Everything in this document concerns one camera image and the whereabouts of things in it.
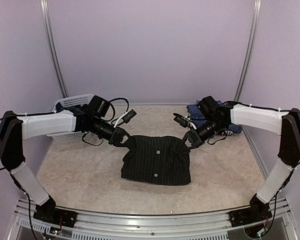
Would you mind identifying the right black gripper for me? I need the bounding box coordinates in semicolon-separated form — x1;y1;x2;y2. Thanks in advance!
177;117;227;152

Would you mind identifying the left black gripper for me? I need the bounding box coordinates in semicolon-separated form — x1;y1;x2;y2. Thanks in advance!
90;117;138;147

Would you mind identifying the black pinstripe long sleeve shirt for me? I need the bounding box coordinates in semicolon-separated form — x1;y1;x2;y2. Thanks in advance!
121;135;191;186

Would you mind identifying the blue checked shirt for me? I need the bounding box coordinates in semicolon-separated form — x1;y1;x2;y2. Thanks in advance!
186;100;243;135

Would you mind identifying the black white printed shirt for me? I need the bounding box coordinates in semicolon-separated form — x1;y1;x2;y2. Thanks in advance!
219;129;234;136

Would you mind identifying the white plastic laundry basket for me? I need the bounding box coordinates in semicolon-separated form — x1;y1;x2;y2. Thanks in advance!
47;93;94;144

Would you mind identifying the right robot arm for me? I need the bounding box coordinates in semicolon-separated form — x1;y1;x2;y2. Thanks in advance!
174;96;300;222

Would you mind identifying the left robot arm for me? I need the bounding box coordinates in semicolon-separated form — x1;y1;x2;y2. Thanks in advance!
0;95;131;223

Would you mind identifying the dark blue plaid shirt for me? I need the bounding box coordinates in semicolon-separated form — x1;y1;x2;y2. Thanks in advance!
55;102;87;113

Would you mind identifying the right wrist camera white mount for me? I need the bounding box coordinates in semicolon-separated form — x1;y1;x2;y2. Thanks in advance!
173;113;197;130

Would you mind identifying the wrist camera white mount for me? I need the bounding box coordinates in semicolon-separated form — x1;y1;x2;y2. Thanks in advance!
114;109;137;128
173;113;197;130

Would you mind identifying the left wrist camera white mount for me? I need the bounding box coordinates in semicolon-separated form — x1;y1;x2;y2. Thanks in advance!
114;109;137;128

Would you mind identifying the front aluminium rail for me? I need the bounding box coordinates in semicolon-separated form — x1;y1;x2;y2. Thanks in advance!
13;197;297;240

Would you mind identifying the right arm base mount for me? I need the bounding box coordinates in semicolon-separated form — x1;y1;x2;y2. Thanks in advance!
229;194;273;227

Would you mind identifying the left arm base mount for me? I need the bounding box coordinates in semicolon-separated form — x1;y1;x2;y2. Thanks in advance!
33;196;78;228

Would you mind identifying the right aluminium frame post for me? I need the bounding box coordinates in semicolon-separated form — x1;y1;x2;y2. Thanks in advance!
234;0;262;102

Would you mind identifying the aluminium frame post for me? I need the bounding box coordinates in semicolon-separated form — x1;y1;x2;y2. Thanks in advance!
39;0;68;98
234;0;262;102

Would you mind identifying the left aluminium frame post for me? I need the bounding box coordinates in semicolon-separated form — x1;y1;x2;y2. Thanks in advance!
39;0;68;98

